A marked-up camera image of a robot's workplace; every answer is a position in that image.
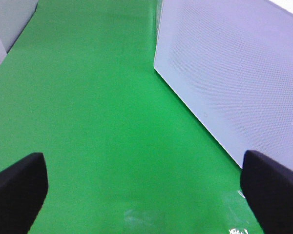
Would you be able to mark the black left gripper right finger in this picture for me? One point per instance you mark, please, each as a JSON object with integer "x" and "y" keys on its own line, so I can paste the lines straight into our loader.
{"x": 268, "y": 188}

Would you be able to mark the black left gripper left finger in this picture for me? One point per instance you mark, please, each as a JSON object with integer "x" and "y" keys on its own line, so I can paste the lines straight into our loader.
{"x": 23, "y": 189}

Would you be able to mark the white microwave oven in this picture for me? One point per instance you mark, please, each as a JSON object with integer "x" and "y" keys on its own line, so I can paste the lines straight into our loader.
{"x": 158, "y": 14}

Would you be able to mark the white microwave door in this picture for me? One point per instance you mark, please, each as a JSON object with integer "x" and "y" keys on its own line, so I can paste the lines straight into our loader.
{"x": 231, "y": 63}

